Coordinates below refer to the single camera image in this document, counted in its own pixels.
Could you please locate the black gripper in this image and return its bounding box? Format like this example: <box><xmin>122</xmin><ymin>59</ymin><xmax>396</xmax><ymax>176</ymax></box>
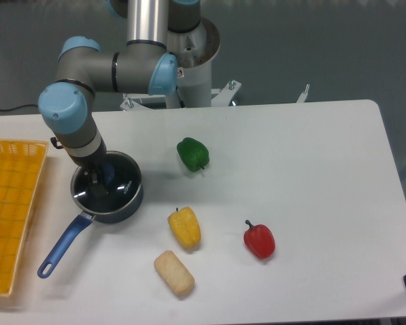
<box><xmin>50</xmin><ymin>136</ymin><xmax>110</xmax><ymax>198</ymax></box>

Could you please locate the glass pot lid blue knob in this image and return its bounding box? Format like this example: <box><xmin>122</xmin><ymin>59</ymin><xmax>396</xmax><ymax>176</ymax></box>
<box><xmin>70</xmin><ymin>151</ymin><xmax>143</xmax><ymax>223</ymax></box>

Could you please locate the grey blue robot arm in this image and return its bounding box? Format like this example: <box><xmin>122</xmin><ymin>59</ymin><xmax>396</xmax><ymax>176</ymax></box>
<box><xmin>38</xmin><ymin>1</ymin><xmax>200</xmax><ymax>196</ymax></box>

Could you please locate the yellow woven basket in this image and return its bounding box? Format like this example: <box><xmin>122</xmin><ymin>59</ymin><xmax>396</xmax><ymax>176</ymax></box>
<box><xmin>0</xmin><ymin>139</ymin><xmax>49</xmax><ymax>297</ymax></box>

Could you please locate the yellow bell pepper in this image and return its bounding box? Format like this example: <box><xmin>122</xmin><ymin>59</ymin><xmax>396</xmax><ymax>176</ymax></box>
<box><xmin>167</xmin><ymin>207</ymin><xmax>201</xmax><ymax>250</ymax></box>

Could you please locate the green bell pepper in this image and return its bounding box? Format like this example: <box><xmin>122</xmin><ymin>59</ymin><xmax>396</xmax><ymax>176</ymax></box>
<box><xmin>177</xmin><ymin>137</ymin><xmax>210</xmax><ymax>172</ymax></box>

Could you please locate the beige bread loaf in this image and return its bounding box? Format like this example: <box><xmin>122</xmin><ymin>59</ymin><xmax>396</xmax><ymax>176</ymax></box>
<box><xmin>154</xmin><ymin>251</ymin><xmax>195</xmax><ymax>297</ymax></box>

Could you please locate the red bell pepper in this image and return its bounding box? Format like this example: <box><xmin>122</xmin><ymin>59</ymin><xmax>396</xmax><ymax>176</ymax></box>
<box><xmin>243</xmin><ymin>219</ymin><xmax>276</xmax><ymax>259</ymax></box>

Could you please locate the dark pot with blue handle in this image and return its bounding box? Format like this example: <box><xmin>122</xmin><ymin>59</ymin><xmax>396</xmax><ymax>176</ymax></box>
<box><xmin>37</xmin><ymin>151</ymin><xmax>145</xmax><ymax>280</ymax></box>

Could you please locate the black cable on floor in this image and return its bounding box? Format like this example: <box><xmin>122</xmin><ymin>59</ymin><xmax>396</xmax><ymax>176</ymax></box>
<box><xmin>0</xmin><ymin>104</ymin><xmax>48</xmax><ymax>114</ymax></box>

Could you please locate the white metal base frame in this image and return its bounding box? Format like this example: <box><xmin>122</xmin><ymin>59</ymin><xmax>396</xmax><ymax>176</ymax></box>
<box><xmin>119</xmin><ymin>79</ymin><xmax>311</xmax><ymax>112</ymax></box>

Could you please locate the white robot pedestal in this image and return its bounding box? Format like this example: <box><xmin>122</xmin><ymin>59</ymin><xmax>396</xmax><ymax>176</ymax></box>
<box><xmin>165</xmin><ymin>17</ymin><xmax>221</xmax><ymax>108</ymax></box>

